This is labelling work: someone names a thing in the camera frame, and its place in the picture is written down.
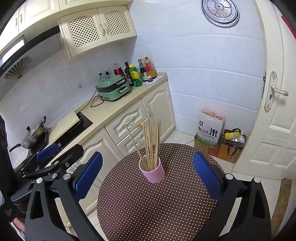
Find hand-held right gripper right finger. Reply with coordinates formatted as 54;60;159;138
193;152;272;241

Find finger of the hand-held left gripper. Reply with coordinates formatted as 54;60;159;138
22;144;84;180
22;143;61;173

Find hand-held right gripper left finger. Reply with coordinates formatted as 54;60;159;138
24;152;103;241

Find pink cylindrical cup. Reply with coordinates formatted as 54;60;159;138
138;156;165;183

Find bundle of wooden chopsticks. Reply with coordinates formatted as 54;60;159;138
125;119;161;171

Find metal wok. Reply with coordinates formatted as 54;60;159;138
9;116;48;152

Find black gas stove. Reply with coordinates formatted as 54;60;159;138
14;111;93;167

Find orange cardboard box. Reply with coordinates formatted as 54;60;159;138
194;134;220;157

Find brown paper bag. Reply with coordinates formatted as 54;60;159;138
217;133;247;164

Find white rice bag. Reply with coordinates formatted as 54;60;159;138
196;109;225;147

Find brown polka dot tablecloth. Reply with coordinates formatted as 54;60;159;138
97;143;226;241

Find beige kitchen countertop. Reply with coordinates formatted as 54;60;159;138
0;72;167;163

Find white panel door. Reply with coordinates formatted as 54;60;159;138
232;0;296;180

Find green electric cooker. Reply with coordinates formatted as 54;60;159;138
95;75;130;102

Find brown doormat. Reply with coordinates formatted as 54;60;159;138
270;178;293;232

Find cream base cabinet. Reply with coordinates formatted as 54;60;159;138
46;81;176;216

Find dark glass oil bottle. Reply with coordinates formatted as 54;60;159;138
124;62;135;87

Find yellow green bottle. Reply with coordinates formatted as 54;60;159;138
129;64;143;87

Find black range hood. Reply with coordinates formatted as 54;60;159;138
0;25;61;79

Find dark soy sauce bottle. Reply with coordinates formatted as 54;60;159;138
138;59;148;81

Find cream lattice door cabinet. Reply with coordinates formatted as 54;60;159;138
58;5;137;58

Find round metal steamer tray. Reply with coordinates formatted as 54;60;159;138
201;0;240;28

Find red door poster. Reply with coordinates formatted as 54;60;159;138
281;14;296;35

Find black power cable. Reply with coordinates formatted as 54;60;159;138
90;89;103;108

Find ornate metal door handle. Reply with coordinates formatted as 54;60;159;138
264;71;289;113

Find cream wall cabinet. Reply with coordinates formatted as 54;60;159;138
0;0;133;44

